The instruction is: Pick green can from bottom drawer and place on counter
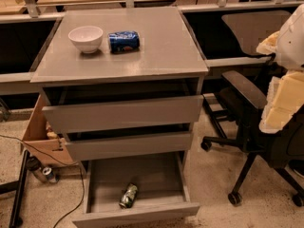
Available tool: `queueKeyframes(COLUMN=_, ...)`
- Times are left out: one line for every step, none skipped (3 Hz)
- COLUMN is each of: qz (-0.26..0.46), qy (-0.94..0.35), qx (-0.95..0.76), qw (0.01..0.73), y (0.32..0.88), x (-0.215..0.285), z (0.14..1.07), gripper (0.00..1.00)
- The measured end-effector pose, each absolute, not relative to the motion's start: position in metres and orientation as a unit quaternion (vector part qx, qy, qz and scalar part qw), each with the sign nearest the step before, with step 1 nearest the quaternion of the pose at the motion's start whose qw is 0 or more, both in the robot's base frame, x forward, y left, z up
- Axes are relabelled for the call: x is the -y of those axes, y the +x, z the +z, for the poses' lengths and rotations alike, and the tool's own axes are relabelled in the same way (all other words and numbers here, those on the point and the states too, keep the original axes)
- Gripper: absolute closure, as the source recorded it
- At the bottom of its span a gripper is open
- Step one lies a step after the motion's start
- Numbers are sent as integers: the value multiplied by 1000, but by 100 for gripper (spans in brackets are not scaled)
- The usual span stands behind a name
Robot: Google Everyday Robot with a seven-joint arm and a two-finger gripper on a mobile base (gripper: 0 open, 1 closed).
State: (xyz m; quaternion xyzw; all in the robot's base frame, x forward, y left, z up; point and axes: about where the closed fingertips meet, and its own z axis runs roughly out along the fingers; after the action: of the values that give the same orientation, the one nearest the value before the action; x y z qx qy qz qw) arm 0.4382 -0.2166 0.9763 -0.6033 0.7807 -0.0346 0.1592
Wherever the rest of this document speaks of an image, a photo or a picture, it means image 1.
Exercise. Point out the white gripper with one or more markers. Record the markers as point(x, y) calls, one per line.
point(292, 43)

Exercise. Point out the green soda can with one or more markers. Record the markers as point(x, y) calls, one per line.
point(128, 196)

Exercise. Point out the grey top drawer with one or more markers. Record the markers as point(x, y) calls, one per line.
point(125, 114)

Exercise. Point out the grey drawer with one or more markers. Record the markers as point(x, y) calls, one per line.
point(129, 146)
point(162, 191)
point(125, 114)

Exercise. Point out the grey middle drawer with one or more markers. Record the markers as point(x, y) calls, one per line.
point(129, 146)

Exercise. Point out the grey drawer cabinet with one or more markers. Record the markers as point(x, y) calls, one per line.
point(167, 64)

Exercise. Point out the blue soda can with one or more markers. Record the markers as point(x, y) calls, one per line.
point(122, 41)

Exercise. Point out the grey bottom drawer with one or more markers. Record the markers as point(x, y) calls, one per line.
point(162, 191)

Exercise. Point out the small can on floor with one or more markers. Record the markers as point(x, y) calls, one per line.
point(49, 174)

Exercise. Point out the black office chair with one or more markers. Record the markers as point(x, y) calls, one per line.
point(245, 101)

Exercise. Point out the white bowl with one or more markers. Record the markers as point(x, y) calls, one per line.
point(87, 39)

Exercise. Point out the bottle on floor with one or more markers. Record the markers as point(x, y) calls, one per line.
point(34, 166)

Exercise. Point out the black stand leg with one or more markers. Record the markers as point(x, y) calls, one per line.
point(18, 187)

